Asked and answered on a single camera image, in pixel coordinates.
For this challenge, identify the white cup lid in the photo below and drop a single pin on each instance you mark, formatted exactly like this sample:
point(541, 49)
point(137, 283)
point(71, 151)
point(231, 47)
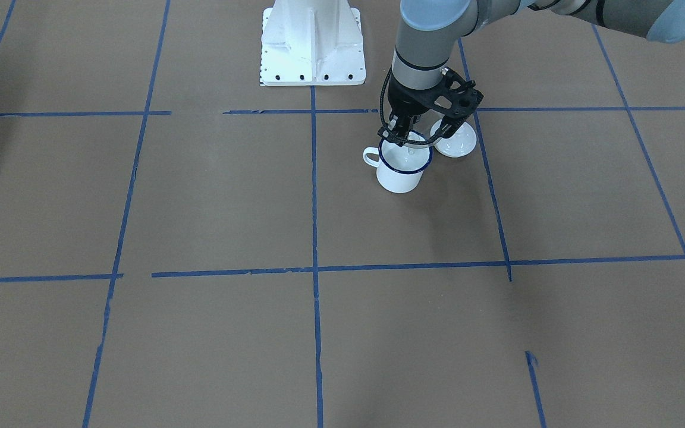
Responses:
point(460, 144)

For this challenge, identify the white enamel cup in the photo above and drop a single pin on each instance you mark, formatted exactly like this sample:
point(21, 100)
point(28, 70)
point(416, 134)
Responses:
point(398, 168)

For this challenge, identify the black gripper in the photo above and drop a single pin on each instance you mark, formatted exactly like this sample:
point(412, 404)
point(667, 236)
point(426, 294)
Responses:
point(408, 101)

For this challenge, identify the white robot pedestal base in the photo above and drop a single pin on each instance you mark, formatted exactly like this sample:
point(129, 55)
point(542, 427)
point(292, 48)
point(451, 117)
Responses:
point(312, 43)

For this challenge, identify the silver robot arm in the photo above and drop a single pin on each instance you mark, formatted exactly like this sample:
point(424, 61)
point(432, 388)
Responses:
point(428, 31)

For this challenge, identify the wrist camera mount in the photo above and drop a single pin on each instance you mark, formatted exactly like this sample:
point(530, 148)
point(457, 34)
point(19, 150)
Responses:
point(455, 99)

